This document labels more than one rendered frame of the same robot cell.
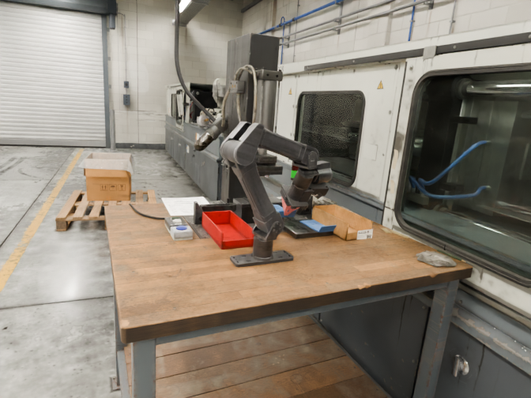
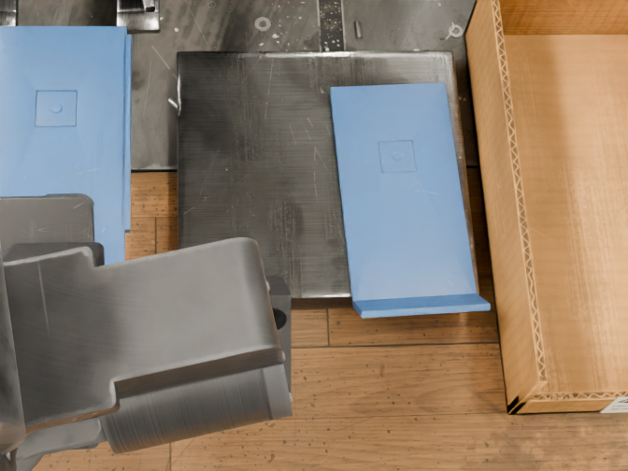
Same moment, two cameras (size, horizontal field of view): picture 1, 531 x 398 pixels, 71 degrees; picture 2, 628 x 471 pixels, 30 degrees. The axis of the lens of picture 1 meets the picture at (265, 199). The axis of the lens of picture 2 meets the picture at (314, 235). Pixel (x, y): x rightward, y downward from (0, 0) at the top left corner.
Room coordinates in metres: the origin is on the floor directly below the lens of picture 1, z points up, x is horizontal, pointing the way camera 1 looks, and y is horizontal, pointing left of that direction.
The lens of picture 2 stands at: (1.13, -0.23, 1.54)
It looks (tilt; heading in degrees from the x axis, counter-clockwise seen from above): 67 degrees down; 12
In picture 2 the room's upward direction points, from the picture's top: 12 degrees clockwise
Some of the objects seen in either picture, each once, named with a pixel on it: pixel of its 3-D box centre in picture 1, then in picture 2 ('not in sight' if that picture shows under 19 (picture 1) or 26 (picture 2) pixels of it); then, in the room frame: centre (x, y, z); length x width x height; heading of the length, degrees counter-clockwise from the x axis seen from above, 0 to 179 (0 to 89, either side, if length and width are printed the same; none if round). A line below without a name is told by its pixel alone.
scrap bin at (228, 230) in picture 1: (226, 228); not in sight; (1.30, 0.14, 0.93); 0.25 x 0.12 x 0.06; 26
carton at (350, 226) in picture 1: (340, 222); (603, 188); (1.48, -0.32, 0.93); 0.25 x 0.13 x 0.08; 26
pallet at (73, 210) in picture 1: (112, 207); not in sight; (4.24, 1.81, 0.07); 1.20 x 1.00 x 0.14; 19
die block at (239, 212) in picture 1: (258, 211); not in sight; (1.54, 0.03, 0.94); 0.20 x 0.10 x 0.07; 116
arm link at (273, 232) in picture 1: (265, 227); not in sight; (1.11, -0.01, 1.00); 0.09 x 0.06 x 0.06; 36
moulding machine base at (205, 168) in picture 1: (207, 148); not in sight; (7.25, 1.21, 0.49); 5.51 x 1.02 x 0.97; 22
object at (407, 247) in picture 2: (317, 223); (406, 192); (1.43, -0.22, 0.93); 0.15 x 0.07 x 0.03; 28
